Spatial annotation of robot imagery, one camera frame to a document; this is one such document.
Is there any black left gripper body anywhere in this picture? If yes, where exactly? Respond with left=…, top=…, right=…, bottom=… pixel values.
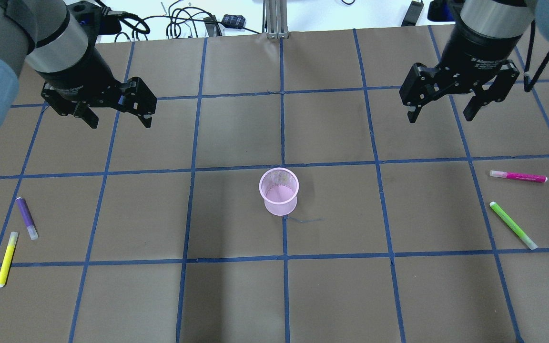
left=36, top=45, right=130, bottom=107

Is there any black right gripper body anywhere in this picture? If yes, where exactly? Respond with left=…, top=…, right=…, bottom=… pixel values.
left=435, top=21, right=516, bottom=93

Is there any purple marker pen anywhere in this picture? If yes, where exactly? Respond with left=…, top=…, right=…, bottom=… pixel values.
left=15, top=197, right=39, bottom=241

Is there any pink marker pen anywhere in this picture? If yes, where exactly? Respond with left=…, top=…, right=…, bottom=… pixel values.
left=489, top=170, right=549, bottom=183

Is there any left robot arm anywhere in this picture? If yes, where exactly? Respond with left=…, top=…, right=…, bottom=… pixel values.
left=0, top=0, right=157, bottom=129

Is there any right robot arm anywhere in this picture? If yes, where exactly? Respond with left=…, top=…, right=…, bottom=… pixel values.
left=399, top=0, right=549, bottom=123

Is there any pink mesh cup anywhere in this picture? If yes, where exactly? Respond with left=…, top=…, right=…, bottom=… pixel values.
left=258, top=167, right=299, bottom=216

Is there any black power adapter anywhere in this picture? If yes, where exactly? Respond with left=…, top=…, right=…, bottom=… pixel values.
left=401, top=0, right=425, bottom=27

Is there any green marker pen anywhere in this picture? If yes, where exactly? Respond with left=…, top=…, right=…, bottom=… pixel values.
left=489, top=202, right=539, bottom=251

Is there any yellow marker pen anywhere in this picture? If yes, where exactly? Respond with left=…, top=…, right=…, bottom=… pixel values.
left=0, top=232, right=18, bottom=288

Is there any aluminium frame post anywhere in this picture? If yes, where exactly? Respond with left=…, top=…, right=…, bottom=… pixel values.
left=262, top=0, right=289, bottom=39

